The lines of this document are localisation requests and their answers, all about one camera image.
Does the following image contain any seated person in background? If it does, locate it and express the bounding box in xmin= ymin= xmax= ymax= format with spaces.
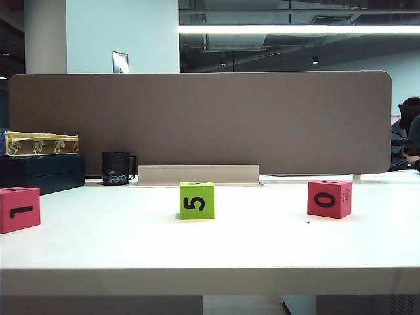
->
xmin=390 ymin=96 xmax=420 ymax=173

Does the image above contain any silver wall plaque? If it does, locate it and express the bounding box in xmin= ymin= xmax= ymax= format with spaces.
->
xmin=112 ymin=50 xmax=129 ymax=74

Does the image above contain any black office chair headrest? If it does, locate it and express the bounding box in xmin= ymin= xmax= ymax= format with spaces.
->
xmin=398 ymin=103 xmax=420 ymax=131

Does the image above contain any yellow patterned box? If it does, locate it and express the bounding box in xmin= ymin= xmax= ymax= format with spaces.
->
xmin=0 ymin=131 xmax=80 ymax=157

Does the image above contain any dark blue case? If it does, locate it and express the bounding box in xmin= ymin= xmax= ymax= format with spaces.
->
xmin=0 ymin=153 xmax=87 ymax=197

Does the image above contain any pink block with 0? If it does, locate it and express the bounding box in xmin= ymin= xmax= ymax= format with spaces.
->
xmin=306 ymin=179 xmax=353 ymax=219

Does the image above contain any grey vented under-desk panel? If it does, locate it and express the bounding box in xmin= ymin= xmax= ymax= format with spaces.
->
xmin=316 ymin=294 xmax=420 ymax=315

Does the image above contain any brown desk divider panel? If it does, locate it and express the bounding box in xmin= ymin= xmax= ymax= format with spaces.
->
xmin=8 ymin=70 xmax=394 ymax=175

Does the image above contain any pink block with 1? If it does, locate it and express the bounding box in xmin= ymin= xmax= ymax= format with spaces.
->
xmin=0 ymin=186 xmax=42 ymax=234

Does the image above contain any long ceiling light strip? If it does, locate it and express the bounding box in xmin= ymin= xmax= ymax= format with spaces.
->
xmin=178 ymin=24 xmax=420 ymax=35

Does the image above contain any green block with 5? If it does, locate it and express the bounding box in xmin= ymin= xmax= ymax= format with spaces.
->
xmin=178 ymin=181 xmax=216 ymax=221

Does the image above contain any beige cable tray flap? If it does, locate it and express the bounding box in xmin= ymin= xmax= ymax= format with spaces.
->
xmin=131 ymin=164 xmax=265 ymax=187

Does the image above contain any black mug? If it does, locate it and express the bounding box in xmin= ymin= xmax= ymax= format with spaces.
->
xmin=101 ymin=150 xmax=138 ymax=186

